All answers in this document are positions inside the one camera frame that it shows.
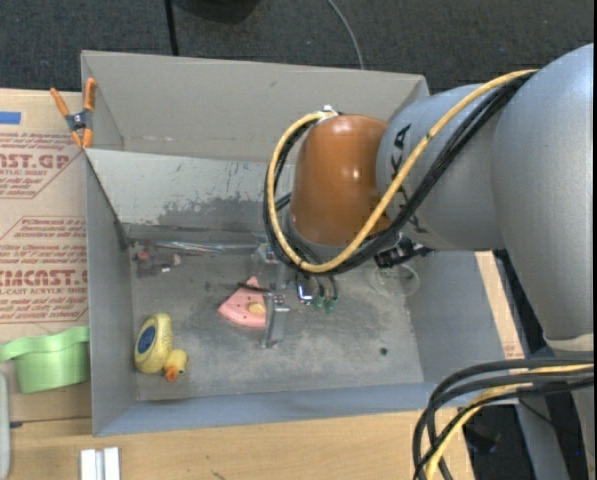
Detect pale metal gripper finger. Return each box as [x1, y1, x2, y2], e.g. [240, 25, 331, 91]
[262, 292, 291, 350]
[251, 243, 281, 292]

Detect pink toy pizza slice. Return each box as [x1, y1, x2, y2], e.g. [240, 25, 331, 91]
[216, 275, 270, 331]

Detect grey metal bin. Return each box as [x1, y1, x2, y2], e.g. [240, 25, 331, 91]
[80, 50, 507, 438]

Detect clear glass cup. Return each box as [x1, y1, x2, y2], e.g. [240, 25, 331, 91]
[369, 262, 422, 298]

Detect dark red-brown small object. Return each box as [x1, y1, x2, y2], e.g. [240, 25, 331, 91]
[130, 247, 183, 280]

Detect yellow rubber duck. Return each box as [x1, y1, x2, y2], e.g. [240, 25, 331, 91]
[133, 311, 190, 384]

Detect brown cardboard board red print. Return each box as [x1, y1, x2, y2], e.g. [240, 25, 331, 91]
[0, 86, 95, 424]

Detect green plastic cup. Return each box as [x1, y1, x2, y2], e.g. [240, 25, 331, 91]
[0, 325, 92, 396]

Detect black cylinder on white bracket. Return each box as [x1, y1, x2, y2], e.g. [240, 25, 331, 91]
[374, 237, 432, 271]

